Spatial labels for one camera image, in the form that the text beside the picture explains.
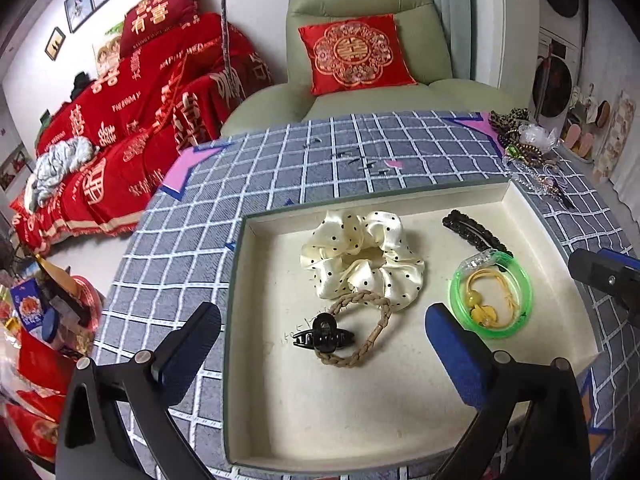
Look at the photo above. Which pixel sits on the white washing machine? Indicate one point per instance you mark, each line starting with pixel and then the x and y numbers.
pixel 552 85

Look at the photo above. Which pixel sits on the dark cloth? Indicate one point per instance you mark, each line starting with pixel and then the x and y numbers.
pixel 80 86

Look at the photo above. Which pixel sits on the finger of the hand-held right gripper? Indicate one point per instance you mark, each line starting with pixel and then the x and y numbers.
pixel 600 272

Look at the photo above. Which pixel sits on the pile of mixed jewelry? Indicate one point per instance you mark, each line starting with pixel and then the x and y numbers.
pixel 530 155

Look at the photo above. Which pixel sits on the framed wall picture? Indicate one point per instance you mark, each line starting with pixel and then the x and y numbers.
pixel 12 167

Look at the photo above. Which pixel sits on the black claw clip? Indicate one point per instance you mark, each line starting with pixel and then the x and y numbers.
pixel 320 337

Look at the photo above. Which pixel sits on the patterned beige board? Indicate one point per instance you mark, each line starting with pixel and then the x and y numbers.
pixel 615 132

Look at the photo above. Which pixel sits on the scattered small black hairpins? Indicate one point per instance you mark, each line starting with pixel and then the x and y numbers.
pixel 360 160

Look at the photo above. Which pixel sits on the red printed sofa cover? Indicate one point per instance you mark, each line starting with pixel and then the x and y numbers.
pixel 130 125

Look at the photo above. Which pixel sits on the clear plastic hair clip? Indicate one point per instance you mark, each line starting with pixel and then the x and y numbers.
pixel 475 261

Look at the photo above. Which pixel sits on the brown star sticker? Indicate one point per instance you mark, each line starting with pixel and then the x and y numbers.
pixel 596 440

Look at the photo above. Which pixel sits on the pale green vertical blinds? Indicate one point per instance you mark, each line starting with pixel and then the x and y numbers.
pixel 435 10

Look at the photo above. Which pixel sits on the blue printed box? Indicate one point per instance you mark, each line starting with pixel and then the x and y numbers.
pixel 27 310

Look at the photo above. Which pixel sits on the red embroidered cushion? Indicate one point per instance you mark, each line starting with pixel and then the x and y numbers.
pixel 352 55

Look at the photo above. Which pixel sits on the black beaded barrette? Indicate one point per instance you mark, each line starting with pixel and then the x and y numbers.
pixel 475 235

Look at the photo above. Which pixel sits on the rack of slippers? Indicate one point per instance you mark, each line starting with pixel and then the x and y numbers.
pixel 582 132

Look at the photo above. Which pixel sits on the green armchair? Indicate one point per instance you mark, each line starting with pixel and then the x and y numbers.
pixel 350 5

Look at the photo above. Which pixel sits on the cartoon print cushion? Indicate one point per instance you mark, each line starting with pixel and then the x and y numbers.
pixel 107 52

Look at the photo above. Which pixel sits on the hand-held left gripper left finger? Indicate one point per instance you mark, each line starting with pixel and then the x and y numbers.
pixel 192 360

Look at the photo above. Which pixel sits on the cream polka dot scrunchie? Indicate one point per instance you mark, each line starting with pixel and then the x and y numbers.
pixel 345 260

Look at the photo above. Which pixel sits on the grey crumpled clothes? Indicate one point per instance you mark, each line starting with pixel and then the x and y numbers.
pixel 62 162

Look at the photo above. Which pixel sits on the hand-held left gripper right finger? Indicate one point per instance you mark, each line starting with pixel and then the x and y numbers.
pixel 457 360

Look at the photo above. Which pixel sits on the large red printed pillow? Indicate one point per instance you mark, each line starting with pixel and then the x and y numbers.
pixel 155 17

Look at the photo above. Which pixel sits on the tilted small picture frame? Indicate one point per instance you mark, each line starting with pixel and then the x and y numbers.
pixel 55 43

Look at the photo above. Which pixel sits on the pink star sticker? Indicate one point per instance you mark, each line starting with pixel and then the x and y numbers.
pixel 177 175
pixel 480 127

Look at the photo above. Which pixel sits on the pile of red gift bags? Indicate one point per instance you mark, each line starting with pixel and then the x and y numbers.
pixel 37 375

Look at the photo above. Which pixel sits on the green plastic bangle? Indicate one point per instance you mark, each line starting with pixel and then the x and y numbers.
pixel 456 287

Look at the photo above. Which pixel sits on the grey checked tablecloth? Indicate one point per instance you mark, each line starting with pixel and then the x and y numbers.
pixel 200 200

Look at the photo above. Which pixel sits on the grey tray with cream inside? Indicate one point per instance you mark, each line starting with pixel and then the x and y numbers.
pixel 280 410

